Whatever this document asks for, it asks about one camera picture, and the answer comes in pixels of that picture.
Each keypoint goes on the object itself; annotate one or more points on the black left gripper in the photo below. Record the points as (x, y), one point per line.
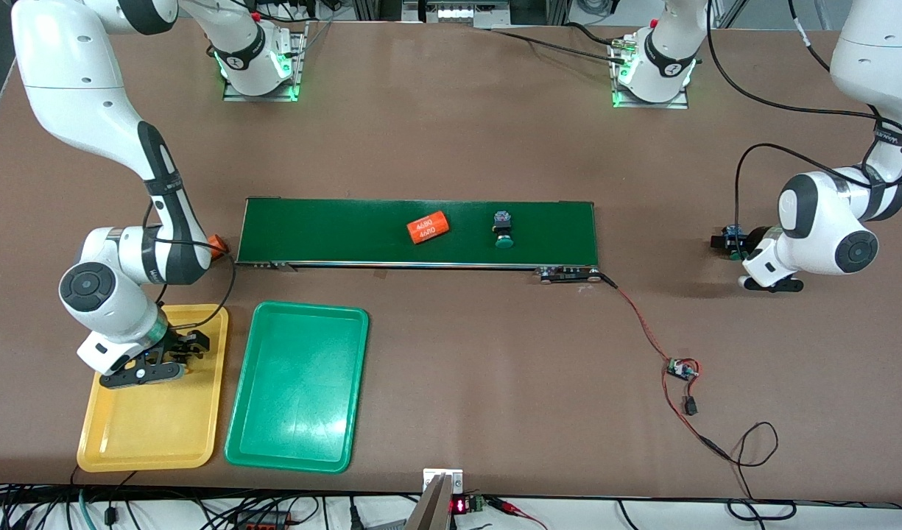
(754, 237)

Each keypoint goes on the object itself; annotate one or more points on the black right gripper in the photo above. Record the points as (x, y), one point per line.
(178, 344)

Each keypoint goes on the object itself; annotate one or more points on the green push button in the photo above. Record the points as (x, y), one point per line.
(732, 231)
(503, 221)

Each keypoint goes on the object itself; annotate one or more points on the orange cylinder with print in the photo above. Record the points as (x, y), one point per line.
(218, 246)
(428, 228)

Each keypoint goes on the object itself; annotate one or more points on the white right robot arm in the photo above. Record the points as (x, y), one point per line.
(90, 88)

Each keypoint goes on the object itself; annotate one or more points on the yellow plastic tray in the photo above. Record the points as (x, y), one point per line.
(149, 434)

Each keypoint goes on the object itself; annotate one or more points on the green plastic tray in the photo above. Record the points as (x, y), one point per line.
(296, 390)

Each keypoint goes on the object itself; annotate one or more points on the small green circuit board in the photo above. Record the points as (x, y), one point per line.
(679, 368)

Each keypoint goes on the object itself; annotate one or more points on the green conveyor belt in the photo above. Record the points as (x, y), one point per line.
(554, 228)

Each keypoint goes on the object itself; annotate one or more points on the black power strip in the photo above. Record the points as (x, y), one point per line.
(263, 523)

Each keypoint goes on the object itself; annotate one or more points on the display module with red digits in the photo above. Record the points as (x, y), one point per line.
(459, 506)

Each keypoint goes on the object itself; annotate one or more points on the red clip lead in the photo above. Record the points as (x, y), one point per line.
(506, 506)

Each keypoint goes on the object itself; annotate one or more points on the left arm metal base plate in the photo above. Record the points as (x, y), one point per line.
(653, 104)

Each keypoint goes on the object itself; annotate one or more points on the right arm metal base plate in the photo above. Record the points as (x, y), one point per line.
(259, 98)

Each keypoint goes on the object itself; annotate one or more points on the grey metal camera mount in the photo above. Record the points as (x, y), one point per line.
(432, 508)

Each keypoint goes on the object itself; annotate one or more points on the aluminium frame with light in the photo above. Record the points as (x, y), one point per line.
(450, 13)

